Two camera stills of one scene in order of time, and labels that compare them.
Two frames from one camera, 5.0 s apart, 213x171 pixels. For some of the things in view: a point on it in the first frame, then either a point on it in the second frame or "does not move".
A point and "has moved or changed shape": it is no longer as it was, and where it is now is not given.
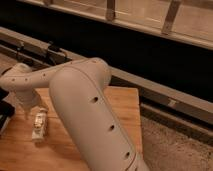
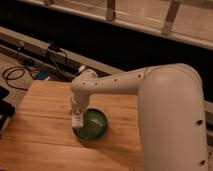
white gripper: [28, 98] -> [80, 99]
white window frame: [190, 20] does not move
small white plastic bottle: [39, 123] has moved or changed shape
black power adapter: [54, 47] does not move
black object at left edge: [7, 110] does not move
